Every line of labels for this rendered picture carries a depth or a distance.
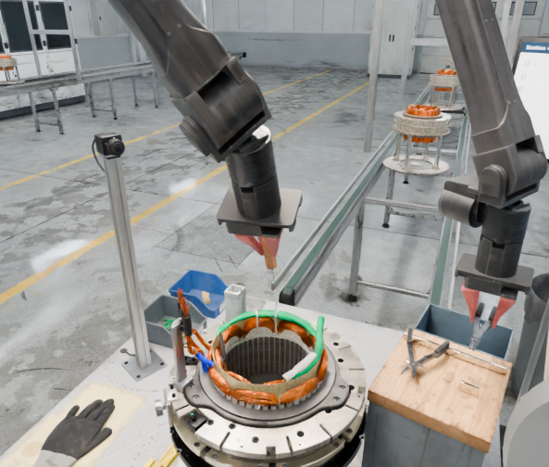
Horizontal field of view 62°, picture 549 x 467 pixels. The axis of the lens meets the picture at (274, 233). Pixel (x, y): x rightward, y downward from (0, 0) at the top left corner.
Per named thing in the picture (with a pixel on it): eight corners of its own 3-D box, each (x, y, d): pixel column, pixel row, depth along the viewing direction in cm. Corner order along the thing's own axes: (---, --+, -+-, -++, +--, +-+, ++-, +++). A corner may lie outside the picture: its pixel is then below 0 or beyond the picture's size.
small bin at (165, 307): (209, 326, 137) (208, 305, 134) (184, 355, 125) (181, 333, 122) (164, 313, 142) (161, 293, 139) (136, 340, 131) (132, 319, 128)
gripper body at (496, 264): (462, 262, 74) (469, 220, 71) (531, 279, 69) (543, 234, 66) (452, 279, 69) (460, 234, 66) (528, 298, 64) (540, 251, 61)
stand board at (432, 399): (405, 336, 91) (407, 326, 90) (509, 373, 82) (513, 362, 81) (366, 399, 76) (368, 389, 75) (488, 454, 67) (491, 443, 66)
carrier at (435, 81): (413, 105, 465) (417, 74, 452) (442, 102, 479) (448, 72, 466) (440, 112, 433) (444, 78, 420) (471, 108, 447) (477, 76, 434)
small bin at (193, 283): (234, 296, 151) (233, 277, 148) (215, 321, 139) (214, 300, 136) (191, 287, 156) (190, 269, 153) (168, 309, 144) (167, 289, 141)
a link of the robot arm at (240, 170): (238, 152, 48) (280, 128, 50) (204, 127, 52) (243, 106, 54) (248, 200, 53) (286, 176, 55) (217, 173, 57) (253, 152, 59)
